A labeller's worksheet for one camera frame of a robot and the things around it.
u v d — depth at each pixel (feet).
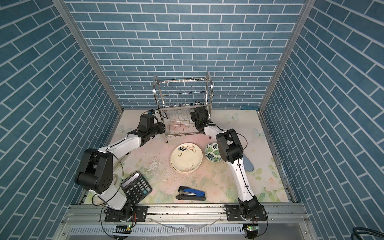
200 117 2.82
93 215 2.47
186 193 2.64
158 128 2.74
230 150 2.10
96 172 1.52
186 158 3.03
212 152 2.99
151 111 2.70
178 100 3.67
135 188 2.64
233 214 2.41
